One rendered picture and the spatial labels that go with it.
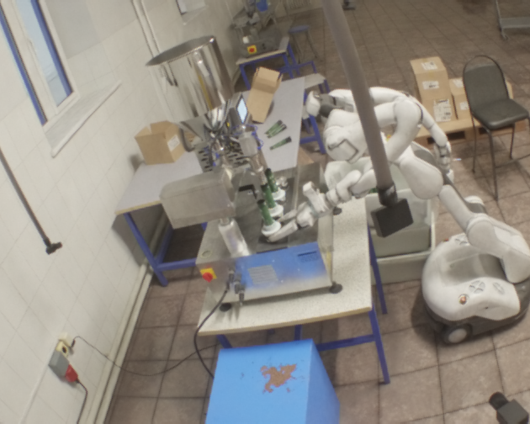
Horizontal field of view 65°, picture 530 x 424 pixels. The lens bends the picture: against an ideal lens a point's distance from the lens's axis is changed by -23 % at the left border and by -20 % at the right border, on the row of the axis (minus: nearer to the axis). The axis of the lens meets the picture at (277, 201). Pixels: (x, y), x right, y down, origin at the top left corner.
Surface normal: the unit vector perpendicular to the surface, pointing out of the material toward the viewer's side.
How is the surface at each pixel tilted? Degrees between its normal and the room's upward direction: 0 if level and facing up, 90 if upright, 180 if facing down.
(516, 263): 90
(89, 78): 90
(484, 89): 77
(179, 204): 90
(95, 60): 90
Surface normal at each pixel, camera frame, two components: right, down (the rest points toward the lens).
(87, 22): -0.08, 0.55
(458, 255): -0.14, 0.29
